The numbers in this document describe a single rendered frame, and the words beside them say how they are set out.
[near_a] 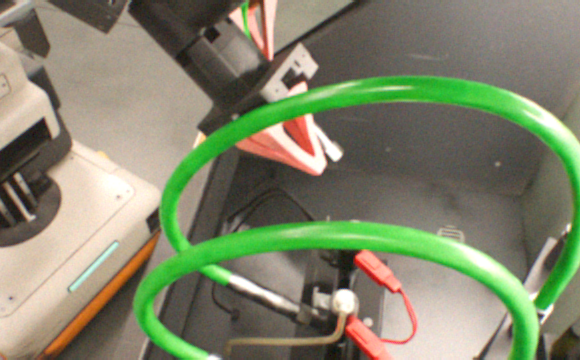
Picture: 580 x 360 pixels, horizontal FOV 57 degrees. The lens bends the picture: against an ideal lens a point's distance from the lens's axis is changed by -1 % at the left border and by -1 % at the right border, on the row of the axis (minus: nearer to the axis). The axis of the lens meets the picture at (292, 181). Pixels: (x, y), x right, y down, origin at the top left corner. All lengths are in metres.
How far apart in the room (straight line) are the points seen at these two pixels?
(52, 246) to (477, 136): 1.20
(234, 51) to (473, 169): 0.61
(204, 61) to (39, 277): 1.25
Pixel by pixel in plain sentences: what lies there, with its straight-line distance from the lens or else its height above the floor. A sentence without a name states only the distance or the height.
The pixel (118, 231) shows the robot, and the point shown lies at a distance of 1.63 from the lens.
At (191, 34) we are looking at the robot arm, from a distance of 0.42.
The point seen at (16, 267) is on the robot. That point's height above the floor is 0.28.
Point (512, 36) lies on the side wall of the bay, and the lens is 0.77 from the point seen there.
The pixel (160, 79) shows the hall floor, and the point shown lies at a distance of 2.48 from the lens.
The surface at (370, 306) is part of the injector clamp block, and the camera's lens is 0.66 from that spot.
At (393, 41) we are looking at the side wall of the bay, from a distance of 0.77.
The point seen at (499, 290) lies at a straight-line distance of 0.30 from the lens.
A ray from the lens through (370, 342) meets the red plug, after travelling 0.53.
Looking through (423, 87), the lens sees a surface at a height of 1.38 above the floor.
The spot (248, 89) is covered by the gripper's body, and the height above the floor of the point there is 1.29.
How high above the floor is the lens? 1.57
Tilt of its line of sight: 51 degrees down
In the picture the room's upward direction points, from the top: straight up
